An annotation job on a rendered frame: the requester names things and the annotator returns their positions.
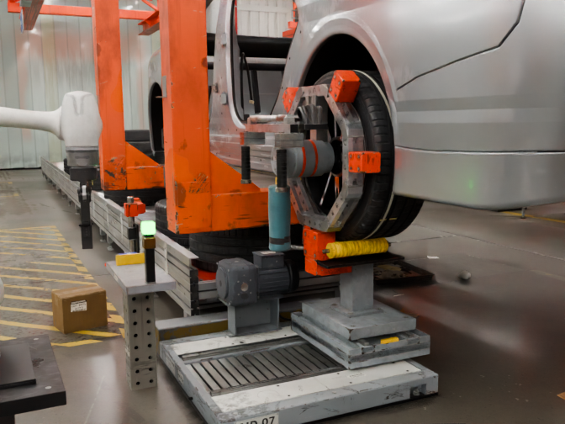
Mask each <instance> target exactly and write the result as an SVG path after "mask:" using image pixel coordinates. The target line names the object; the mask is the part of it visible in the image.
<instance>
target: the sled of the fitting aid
mask: <svg viewBox="0 0 565 424"><path fill-rule="evenodd" d="M291 330H292V331H294V332H296V333H297V334H299V335H300V336H301V337H302V338H304V339H305V340H307V341H308V342H310V343H311V344H313V345H314V346H316V347H317V348H318V349H320V350H321V351H322V352H324V353H326V354H327V355H329V356H330V357H332V358H333V359H334V360H335V361H337V362H338V363H340V364H342V365H343V366H344V367H346V368H348V369H349V370H351V369H355V368H363V367H367V366H372V365H376V364H380V363H388V362H392V361H397V360H401V359H406V358H413V357H418V356H422V355H426V354H430V335H429V334H427V333H425V332H422V331H420V330H418V329H416V328H415V329H414V330H409V331H401V332H395V333H391V334H386V335H381V336H376V337H368V338H362V339H357V340H353V341H349V340H347V339H346V338H344V337H343V336H341V335H339V334H338V333H336V332H334V331H332V330H331V329H330V328H328V327H327V326H324V325H323V324H321V323H319V322H318V321H316V320H315V319H313V318H311V317H310V316H308V315H306V314H304V313H303V312H302V311H298V312H293V313H291Z"/></svg>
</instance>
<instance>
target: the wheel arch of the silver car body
mask: <svg viewBox="0 0 565 424"><path fill-rule="evenodd" d="M334 70H358V71H379V73H380V75H381V78H382V80H383V76H382V74H381V72H380V70H379V67H378V64H377V63H376V61H375V59H374V57H373V55H372V53H371V52H370V50H369V49H368V48H367V47H366V45H365V44H364V43H363V42H362V41H361V40H360V39H359V38H358V37H356V36H355V35H354V34H352V33H350V32H347V31H343V30H337V31H334V32H331V33H329V34H327V35H326V36H324V37H323V38H322V39H321V40H320V41H319V42H318V43H317V44H316V45H315V46H314V48H313V49H312V50H311V52H310V53H309V56H308V58H307V60H306V62H305V63H304V67H303V69H302V71H301V73H300V76H299V79H298V84H297V87H308V86H313V85H314V84H315V83H316V82H317V81H318V80H319V79H320V78H321V77H322V76H323V75H324V74H325V73H327V72H331V71H334ZM383 84H384V87H385V83H384V80H383ZM385 90H386V94H387V97H388V93H387V89H386V87H385ZM388 103H389V107H390V102H389V99H388ZM390 113H391V118H392V124H393V117H392V112H391V107H390ZM393 141H394V175H393V186H394V177H395V139H394V129H393Z"/></svg>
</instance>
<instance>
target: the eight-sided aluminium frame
mask: <svg viewBox="0 0 565 424"><path fill-rule="evenodd" d="M329 89H330V84H321V85H315V86H308V87H299V88H298V91H297V92H296V96H295V98H294V100H293V104H292V106H291V109H290V110H289V113H288V114H297V112H296V109H297V107H301V106H305V96H310V97H313V95H317V96H318V97H319V96H325V99H326V101H327V103H328V104H329V106H330V109H331V111H332V113H333V115H334V116H335V120H336V122H337V124H338V125H339V127H340V129H341V133H342V189H341V192H340V194H339V196H338V197H337V199H336V201H335V203H334V204H333V206H332V208H331V210H330V212H329V214H328V215H327V217H325V216H323V215H317V214H316V213H315V212H314V211H313V208H312V206H311V203H310V202H309V198H308V196H307V194H306V192H305V190H304V186H303V184H302V182H301V179H300V177H299V178H289V177H288V176H287V185H289V186H290V187H291V188H290V200H291V202H292V205H293V208H294V210H295V213H296V215H297V219H298V221H299V224H301V225H304V224H305V225H306V226H309V227H312V228H315V229H317V230H320V231H322V232H323V231H324V232H332V231H340V230H341V228H342V227H344V224H345V223H346V220H347V219H348V217H349V215H350V214H351V212H352V211H353V209H354V207H355V206H356V203H357V202H358V200H359V199H360V198H361V196H362V191H363V186H364V185H363V173H356V172H349V151H363V137H364V134H363V128H362V122H360V121H359V119H358V118H357V116H356V113H355V111H354V110H353V108H352V106H351V104H350V103H337V102H336V101H335V100H334V99H333V98H332V96H331V95H330V93H329Z"/></svg>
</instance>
